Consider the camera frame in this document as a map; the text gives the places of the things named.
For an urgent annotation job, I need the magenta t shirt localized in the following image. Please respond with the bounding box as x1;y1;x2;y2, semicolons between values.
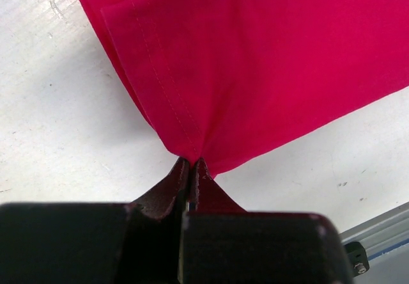
79;0;408;175

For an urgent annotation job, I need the front aluminium rail frame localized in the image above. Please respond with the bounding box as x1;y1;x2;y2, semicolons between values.
340;203;408;278

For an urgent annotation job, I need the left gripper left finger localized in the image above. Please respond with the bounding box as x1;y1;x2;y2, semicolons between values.
1;159;189;283

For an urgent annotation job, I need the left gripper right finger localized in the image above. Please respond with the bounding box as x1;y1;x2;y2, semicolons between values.
178;160;353;283

